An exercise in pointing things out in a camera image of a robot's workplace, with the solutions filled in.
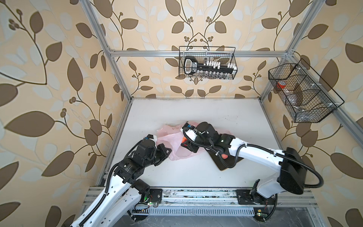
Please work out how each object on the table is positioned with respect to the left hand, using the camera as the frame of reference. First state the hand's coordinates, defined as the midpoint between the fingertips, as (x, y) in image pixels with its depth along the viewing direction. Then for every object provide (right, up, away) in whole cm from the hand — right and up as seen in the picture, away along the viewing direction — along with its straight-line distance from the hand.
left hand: (174, 149), depth 71 cm
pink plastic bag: (-2, +7, +3) cm, 7 cm away
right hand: (+5, +3, +5) cm, 7 cm away
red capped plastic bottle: (+67, +36, +17) cm, 78 cm away
